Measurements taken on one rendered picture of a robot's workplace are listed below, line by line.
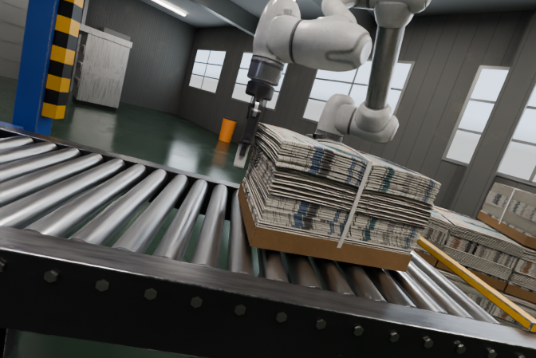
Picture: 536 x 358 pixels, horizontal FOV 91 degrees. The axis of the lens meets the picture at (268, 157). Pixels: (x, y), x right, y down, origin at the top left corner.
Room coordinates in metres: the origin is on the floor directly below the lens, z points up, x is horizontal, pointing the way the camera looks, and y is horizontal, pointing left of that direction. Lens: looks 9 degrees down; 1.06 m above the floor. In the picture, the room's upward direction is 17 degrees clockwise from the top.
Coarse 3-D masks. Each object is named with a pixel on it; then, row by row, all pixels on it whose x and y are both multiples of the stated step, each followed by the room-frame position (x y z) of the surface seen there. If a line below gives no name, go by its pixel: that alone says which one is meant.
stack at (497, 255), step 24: (432, 216) 1.20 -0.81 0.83; (456, 216) 1.39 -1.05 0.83; (432, 240) 1.20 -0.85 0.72; (456, 240) 1.18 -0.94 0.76; (480, 240) 1.16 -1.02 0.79; (504, 240) 1.14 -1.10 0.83; (480, 264) 1.16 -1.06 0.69; (504, 264) 1.14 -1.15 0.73; (528, 264) 1.13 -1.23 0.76; (528, 288) 1.12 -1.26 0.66; (504, 312) 1.12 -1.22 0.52; (528, 312) 1.10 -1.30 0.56
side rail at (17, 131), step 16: (0, 128) 0.74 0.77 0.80; (16, 128) 0.78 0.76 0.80; (64, 144) 0.76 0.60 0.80; (80, 144) 0.81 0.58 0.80; (128, 160) 0.79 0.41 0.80; (144, 160) 0.84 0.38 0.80; (192, 176) 0.83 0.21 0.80; (208, 176) 0.88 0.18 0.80; (208, 192) 0.83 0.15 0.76; (176, 208) 0.82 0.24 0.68
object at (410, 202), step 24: (336, 144) 0.81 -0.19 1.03; (384, 168) 0.54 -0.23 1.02; (384, 192) 0.54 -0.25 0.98; (408, 192) 0.56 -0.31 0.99; (432, 192) 0.57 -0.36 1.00; (384, 216) 0.55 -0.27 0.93; (408, 216) 0.57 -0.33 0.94; (360, 240) 0.55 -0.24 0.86; (384, 240) 0.56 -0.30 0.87; (408, 240) 0.58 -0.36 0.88
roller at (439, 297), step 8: (408, 264) 0.65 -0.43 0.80; (408, 272) 0.63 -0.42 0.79; (416, 272) 0.62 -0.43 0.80; (416, 280) 0.60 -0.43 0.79; (424, 280) 0.59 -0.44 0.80; (424, 288) 0.57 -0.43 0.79; (432, 288) 0.56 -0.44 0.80; (432, 296) 0.54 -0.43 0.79; (440, 296) 0.54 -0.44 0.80; (448, 296) 0.54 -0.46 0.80; (440, 304) 0.52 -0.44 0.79; (448, 304) 0.51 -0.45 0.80; (456, 304) 0.52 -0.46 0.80; (448, 312) 0.50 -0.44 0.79; (456, 312) 0.49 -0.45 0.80; (464, 312) 0.49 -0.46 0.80
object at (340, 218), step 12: (360, 156) 0.59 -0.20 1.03; (360, 168) 0.52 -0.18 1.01; (372, 168) 0.53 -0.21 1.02; (360, 180) 0.54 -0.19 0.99; (372, 180) 0.54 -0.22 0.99; (348, 192) 0.52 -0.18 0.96; (348, 204) 0.53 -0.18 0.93; (360, 204) 0.54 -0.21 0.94; (336, 216) 0.53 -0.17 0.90; (348, 216) 0.54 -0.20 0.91; (360, 216) 0.54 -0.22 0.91; (336, 228) 0.53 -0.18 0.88; (336, 240) 0.53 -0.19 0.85; (348, 240) 0.54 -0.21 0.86
